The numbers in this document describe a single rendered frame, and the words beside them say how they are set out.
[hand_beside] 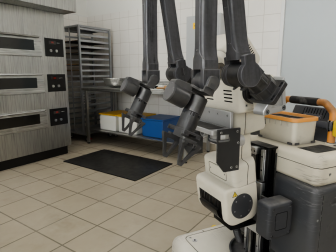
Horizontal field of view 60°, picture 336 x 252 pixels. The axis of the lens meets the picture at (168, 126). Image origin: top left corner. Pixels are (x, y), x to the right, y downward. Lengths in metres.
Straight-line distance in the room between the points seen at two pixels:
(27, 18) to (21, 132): 1.33
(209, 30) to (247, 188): 0.64
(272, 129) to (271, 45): 2.57
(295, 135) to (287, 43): 2.63
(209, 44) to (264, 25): 3.10
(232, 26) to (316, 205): 0.74
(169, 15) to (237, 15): 0.43
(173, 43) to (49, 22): 2.94
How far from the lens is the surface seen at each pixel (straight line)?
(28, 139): 3.91
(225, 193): 1.15
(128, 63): 5.03
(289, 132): 1.33
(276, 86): 1.00
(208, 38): 0.86
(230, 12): 0.92
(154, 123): 3.95
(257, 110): 1.01
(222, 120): 1.12
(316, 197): 1.25
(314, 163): 1.21
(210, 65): 0.85
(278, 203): 1.22
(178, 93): 0.80
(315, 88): 3.80
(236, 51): 0.91
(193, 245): 1.54
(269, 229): 1.23
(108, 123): 4.54
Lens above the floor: 1.11
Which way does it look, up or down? 10 degrees down
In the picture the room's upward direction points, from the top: straight up
